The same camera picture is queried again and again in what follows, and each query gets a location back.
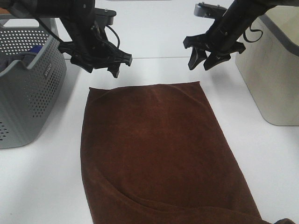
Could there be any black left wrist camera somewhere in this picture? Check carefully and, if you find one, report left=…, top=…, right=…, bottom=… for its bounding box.
left=95, top=8, right=117, bottom=26

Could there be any beige plastic basket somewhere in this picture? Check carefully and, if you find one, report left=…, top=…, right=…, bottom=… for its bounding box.
left=236, top=6, right=299, bottom=126

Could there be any grey cloth in basket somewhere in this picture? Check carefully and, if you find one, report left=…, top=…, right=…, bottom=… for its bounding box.
left=0, top=52, right=36, bottom=72

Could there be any brown towel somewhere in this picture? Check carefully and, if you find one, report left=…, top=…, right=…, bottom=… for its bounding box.
left=80, top=82, right=263, bottom=224

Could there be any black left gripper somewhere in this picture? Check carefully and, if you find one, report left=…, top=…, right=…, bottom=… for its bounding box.
left=58, top=18, right=132, bottom=78

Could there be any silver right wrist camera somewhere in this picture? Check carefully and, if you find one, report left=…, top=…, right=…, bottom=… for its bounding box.
left=193, top=2, right=227, bottom=19

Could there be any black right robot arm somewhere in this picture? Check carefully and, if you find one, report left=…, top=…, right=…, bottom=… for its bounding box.
left=183, top=0, right=299, bottom=70

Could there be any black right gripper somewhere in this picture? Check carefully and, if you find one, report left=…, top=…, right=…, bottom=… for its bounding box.
left=183, top=4, right=246, bottom=70

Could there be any grey perforated plastic basket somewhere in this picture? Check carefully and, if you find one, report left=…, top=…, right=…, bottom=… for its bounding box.
left=0, top=14, right=66, bottom=149

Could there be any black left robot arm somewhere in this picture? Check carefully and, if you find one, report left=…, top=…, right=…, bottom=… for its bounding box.
left=0, top=0, right=132, bottom=78

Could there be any blue cloth in basket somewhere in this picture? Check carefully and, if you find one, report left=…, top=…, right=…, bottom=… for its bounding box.
left=28, top=45, right=43, bottom=54

